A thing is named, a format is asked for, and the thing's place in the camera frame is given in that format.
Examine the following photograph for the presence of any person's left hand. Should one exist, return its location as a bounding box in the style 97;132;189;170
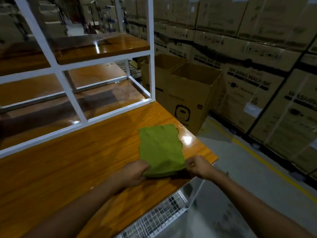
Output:
116;159;151;189

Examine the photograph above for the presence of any person's right hand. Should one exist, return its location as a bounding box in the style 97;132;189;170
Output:
184;155;219;181

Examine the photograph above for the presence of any green cloth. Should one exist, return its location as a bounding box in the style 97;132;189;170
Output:
138;124;186;178

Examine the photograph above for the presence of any person's right forearm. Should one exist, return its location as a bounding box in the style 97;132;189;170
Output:
212;168;317;238

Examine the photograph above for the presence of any person's left forearm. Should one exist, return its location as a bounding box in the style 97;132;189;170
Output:
22;178;124;238

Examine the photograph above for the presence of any open cardboard box, round print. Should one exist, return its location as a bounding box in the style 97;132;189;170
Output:
164;62;224;136

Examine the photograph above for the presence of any white paper label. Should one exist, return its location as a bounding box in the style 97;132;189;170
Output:
244;102;263;118

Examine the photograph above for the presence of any plain open cardboard box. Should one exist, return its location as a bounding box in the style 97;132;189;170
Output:
140;54;188;107

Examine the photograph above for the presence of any glossy wooden shelf board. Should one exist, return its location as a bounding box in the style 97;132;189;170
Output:
0;62;128;107
0;32;151;76

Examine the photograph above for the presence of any stack of large appliance cartons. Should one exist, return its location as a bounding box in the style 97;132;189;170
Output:
121;0;317;182

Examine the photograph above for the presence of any dark background storage rack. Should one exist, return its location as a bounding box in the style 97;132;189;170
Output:
0;0;68;43

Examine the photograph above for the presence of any white wire mesh basket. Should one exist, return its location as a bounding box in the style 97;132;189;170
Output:
115;189;189;238

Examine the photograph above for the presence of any white metal shelf frame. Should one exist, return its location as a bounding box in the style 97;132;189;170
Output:
0;0;156;159

